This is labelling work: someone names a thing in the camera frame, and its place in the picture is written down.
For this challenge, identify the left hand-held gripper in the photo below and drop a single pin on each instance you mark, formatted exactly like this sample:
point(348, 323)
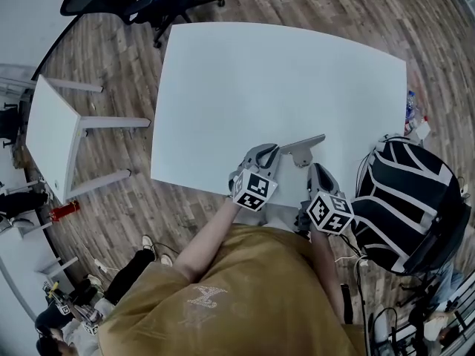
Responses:
point(256, 191)

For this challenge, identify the person's light grey trousers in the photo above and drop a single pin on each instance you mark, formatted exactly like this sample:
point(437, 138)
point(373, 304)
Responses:
point(276, 215)

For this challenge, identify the white metal rack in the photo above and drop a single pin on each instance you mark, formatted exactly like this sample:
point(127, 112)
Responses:
point(456, 310)

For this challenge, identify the clear plastic water bottle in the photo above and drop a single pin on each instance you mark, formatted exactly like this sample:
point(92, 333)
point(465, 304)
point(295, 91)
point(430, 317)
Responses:
point(410, 104)

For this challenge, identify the white power strip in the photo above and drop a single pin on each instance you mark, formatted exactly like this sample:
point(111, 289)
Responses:
point(101, 265)

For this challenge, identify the white paper sheet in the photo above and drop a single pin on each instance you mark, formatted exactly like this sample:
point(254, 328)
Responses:
point(423, 130)

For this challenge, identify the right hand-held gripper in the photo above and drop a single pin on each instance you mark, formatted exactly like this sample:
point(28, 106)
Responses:
point(330, 213)

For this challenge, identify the person's left forearm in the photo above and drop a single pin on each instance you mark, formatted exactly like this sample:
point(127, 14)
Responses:
point(208, 236)

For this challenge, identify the grey metal ladder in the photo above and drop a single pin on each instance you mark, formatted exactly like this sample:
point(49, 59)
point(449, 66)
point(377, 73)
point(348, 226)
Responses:
point(15, 80)

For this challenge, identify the person's mustard shirt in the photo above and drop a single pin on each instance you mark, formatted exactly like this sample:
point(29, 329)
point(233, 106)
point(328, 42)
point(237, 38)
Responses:
point(241, 291)

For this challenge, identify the small white side table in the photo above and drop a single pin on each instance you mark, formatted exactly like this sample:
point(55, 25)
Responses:
point(52, 135)

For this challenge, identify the person's right forearm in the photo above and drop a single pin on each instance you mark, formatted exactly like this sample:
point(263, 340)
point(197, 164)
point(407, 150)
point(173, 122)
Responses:
point(323, 258)

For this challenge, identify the red fire extinguisher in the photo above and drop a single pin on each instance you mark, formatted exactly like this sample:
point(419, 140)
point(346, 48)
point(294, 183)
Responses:
point(65, 210)

